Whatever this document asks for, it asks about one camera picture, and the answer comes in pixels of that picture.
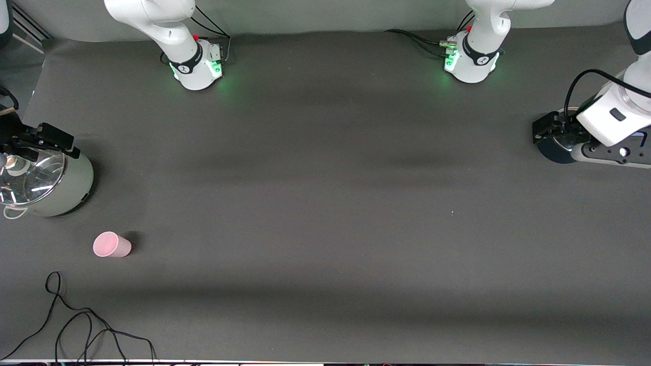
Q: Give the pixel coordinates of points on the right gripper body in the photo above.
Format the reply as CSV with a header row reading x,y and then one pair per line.
x,y
20,137

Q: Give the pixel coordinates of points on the pink plastic cup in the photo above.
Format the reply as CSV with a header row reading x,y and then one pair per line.
x,y
113,245

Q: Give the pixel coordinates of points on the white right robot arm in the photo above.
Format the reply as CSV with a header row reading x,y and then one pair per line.
x,y
173,30

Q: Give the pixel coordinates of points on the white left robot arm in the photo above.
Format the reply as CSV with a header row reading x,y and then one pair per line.
x,y
483,30

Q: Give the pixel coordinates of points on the dark blue steel-rimmed pot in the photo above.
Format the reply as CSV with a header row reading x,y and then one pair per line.
x,y
554,152

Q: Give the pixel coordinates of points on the glass pot lid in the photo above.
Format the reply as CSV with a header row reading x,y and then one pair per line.
x,y
35,178

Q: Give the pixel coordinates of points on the grey-green cooking pot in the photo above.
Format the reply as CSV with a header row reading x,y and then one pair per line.
x,y
74,185

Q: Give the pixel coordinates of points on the dark grey table cloth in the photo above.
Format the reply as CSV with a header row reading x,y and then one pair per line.
x,y
325,203

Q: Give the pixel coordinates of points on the aluminium frame rail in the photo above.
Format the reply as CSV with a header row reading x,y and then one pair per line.
x,y
30,25

